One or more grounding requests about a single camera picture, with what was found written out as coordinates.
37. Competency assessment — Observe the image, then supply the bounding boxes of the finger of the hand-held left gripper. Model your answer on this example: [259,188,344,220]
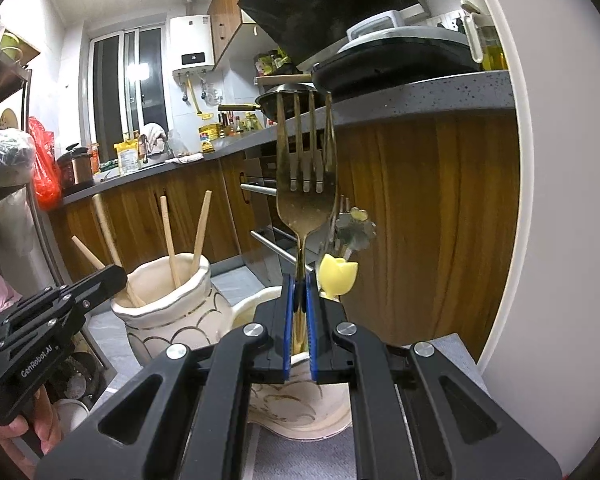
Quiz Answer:
[0,262,128,348]

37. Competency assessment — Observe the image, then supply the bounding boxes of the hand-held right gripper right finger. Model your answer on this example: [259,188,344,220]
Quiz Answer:
[305,280,564,480]

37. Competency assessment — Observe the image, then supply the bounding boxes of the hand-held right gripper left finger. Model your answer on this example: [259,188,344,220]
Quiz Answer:
[35,274,298,480]

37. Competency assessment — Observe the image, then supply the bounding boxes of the wooden chopstick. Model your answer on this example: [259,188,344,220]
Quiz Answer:
[160,196,182,287]
[71,235,107,271]
[191,190,214,272]
[92,194,143,307]

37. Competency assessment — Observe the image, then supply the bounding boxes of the yellow tulip handle utensil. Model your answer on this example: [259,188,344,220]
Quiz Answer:
[317,254,359,304]

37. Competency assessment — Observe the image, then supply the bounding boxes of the small cream ceramic vase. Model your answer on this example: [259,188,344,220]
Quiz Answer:
[230,285,354,442]

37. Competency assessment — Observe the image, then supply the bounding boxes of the large cream ceramic vase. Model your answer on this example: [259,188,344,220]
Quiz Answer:
[111,252,233,367]

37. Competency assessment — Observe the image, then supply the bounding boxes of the silver flower handle utensil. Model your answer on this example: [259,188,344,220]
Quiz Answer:
[332,207,377,262]

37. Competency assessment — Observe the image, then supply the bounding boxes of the gold fork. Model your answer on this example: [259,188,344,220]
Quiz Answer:
[275,91,340,357]

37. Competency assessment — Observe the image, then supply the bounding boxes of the person's left hand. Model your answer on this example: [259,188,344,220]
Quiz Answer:
[0,389,63,461]

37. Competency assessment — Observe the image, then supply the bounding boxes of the wooden chopsticks and spoons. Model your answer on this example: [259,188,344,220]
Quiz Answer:
[50,152,256,281]

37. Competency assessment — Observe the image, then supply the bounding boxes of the dark red electric cooker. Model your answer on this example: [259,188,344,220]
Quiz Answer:
[56,144,95,196]

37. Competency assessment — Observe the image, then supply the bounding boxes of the stainless steel oven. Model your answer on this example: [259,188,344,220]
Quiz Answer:
[240,147,341,286]

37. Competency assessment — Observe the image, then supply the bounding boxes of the yellow food bag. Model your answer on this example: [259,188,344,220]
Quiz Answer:
[114,141,141,176]

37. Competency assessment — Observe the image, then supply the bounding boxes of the red plastic bag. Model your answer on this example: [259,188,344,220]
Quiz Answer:
[27,117,63,211]

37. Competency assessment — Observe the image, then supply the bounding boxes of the grey striped tablecloth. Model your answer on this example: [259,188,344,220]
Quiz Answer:
[385,335,487,397]

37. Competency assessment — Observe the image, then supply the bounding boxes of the white cloth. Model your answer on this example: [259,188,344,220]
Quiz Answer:
[140,123,168,157]

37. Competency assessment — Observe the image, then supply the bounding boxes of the clear plastic bag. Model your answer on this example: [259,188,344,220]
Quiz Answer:
[0,127,33,177]

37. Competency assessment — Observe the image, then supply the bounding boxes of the wooden base cabinet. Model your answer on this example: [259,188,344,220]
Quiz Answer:
[330,110,522,361]

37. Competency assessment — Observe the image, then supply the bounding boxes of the yellow oil bottle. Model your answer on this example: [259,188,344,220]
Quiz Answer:
[198,125,221,154]

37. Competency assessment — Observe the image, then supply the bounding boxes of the kitchen window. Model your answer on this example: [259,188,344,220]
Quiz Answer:
[87,24,171,148]

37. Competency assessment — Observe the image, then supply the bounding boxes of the row of condiment bottles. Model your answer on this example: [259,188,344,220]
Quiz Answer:
[217,112,261,137]

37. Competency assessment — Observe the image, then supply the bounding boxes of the metal storage rack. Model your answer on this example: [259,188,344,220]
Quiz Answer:
[0,35,37,112]

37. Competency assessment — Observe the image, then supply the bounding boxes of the black wok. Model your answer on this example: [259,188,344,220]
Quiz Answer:
[219,85,331,122]

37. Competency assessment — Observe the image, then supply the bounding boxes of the brown frying pan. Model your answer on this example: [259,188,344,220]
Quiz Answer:
[255,74,315,87]

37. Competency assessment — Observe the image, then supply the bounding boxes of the green cup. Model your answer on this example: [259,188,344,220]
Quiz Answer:
[0,32,22,61]

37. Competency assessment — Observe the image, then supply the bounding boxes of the white water heater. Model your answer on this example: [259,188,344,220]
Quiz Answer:
[169,14,216,73]

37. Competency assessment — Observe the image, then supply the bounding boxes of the shelf of seasoning packets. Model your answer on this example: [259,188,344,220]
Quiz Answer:
[254,50,293,74]

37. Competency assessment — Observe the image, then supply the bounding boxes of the grey kitchen countertop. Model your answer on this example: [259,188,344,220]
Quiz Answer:
[62,70,516,206]

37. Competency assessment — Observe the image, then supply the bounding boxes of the black electric griddle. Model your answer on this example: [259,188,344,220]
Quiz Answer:
[311,12,481,94]

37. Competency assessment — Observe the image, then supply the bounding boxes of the black range hood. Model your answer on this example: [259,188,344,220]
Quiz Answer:
[237,0,428,73]

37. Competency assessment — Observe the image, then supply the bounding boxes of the white top oil dispenser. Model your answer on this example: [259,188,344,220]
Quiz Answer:
[460,0,508,72]

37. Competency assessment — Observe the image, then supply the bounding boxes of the wooden wall cabinet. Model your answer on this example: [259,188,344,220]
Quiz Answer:
[207,0,266,68]

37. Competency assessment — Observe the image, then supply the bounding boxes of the white wall socket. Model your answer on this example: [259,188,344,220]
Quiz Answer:
[426,10,468,29]

